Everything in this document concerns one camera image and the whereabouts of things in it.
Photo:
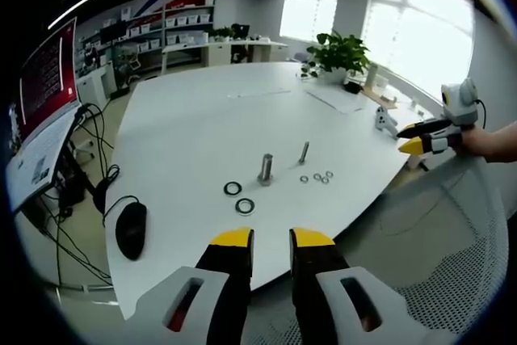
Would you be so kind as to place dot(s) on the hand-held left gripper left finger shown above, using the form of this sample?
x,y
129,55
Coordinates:
x,y
226,280

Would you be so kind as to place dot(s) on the large dark metal washer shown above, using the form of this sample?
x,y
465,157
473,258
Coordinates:
x,y
238,206

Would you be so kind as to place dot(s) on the thin threaded stud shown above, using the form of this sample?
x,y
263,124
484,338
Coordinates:
x,y
303,153

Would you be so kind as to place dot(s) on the white counter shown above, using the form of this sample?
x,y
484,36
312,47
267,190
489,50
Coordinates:
x,y
226,48

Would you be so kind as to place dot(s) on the shelf with white storage bins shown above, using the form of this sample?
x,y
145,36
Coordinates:
x,y
161,26

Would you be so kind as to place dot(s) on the black computer mouse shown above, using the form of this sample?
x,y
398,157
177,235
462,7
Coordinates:
x,y
131,232

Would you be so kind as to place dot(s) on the green potted plant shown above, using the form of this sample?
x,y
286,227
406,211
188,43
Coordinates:
x,y
341,54

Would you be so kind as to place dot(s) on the person's right hand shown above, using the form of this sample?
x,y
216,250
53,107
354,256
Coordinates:
x,y
474,143

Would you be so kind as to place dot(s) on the white mesh office chair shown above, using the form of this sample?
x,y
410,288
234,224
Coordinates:
x,y
444,240

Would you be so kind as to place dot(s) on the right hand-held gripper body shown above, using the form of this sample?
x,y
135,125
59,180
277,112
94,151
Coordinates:
x,y
460,106

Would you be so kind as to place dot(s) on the small black object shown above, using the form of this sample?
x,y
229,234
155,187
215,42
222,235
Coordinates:
x,y
352,87

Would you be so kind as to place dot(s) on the white side desk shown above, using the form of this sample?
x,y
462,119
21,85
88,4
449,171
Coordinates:
x,y
44,151

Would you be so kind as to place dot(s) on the white bottle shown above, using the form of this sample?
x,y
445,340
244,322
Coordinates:
x,y
372,76

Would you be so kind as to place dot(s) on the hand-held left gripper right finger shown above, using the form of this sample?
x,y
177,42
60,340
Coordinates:
x,y
319,276

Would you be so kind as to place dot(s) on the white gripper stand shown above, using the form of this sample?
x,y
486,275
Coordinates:
x,y
385,120

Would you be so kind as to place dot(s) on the computer monitor with red screen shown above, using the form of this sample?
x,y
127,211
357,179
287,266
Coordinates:
x,y
48,78

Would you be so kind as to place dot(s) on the thick threaded stud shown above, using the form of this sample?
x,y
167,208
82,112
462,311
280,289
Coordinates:
x,y
266,167

